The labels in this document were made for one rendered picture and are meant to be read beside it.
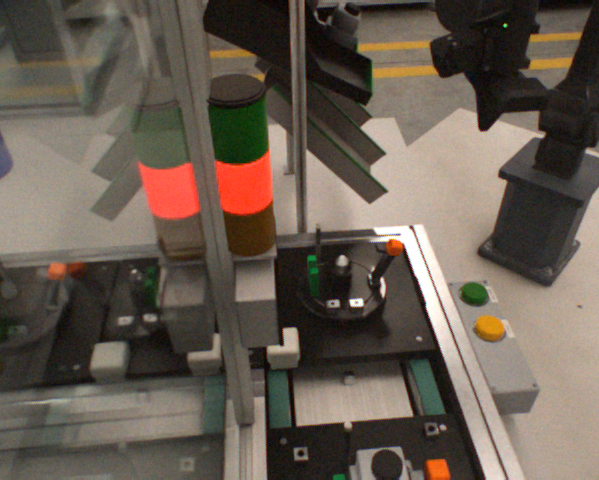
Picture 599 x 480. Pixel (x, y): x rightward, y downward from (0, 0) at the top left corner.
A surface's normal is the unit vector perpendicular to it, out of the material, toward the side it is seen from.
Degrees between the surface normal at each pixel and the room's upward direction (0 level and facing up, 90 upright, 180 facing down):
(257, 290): 0
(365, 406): 0
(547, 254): 90
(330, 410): 0
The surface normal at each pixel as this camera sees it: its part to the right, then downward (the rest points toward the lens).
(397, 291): -0.02, -0.75
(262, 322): 0.08, 0.66
